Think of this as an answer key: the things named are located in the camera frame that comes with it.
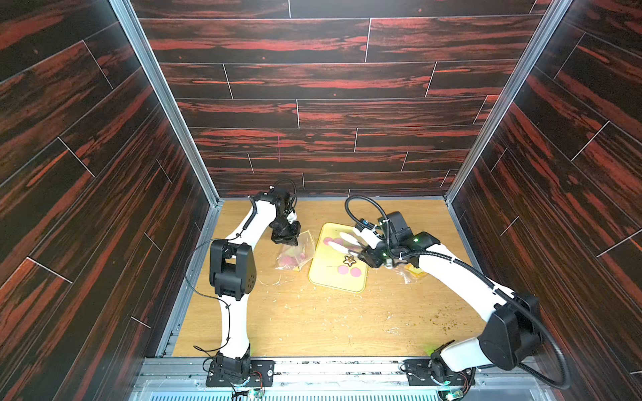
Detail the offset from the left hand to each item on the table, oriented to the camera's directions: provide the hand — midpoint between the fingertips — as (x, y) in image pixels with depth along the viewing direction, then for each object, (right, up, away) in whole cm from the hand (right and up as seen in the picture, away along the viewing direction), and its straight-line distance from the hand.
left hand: (299, 242), depth 93 cm
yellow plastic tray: (+14, -11, +4) cm, 18 cm away
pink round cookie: (+17, -11, +4) cm, 21 cm away
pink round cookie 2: (+22, -12, +3) cm, 25 cm away
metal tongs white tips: (+19, +2, -4) cm, 19 cm away
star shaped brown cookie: (+20, -7, +5) cm, 22 cm away
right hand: (+25, -1, -8) cm, 27 cm away
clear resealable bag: (-1, -5, -4) cm, 7 cm away
